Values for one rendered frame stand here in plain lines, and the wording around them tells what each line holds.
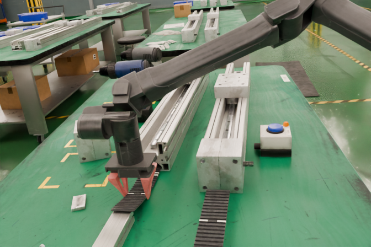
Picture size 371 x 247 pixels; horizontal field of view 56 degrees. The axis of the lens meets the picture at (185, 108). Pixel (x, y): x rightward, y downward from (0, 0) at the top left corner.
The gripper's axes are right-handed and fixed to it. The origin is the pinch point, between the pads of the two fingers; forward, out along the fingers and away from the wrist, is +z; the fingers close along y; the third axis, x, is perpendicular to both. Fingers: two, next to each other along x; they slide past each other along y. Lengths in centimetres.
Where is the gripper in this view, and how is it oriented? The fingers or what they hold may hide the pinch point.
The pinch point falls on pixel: (137, 194)
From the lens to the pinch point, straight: 83.1
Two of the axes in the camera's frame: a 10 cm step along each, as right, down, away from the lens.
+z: 1.1, 9.3, 3.4
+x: -1.7, 3.6, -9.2
